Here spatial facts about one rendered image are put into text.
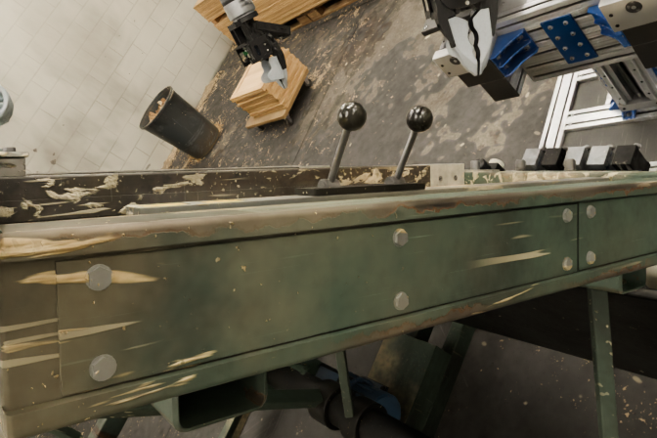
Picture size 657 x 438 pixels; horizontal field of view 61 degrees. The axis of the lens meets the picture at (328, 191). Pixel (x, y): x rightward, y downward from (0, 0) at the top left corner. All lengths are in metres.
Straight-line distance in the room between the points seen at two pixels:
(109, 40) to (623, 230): 6.29
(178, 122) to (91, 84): 1.33
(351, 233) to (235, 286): 0.10
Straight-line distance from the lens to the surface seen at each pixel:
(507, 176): 1.39
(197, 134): 5.62
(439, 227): 0.49
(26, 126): 6.29
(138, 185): 0.99
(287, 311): 0.40
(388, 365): 2.22
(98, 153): 6.42
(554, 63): 1.83
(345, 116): 0.69
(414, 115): 0.77
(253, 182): 1.08
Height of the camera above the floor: 1.86
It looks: 31 degrees down
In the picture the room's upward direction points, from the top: 53 degrees counter-clockwise
